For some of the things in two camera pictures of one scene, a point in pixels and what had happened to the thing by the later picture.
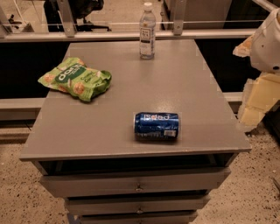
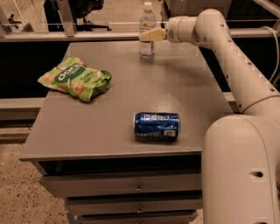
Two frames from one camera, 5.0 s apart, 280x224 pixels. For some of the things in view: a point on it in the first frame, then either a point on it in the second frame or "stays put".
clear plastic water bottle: [147, 30] stays put
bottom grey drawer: [169, 219] stays put
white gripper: [267, 48] to [171, 32]
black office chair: [80, 10] stays put
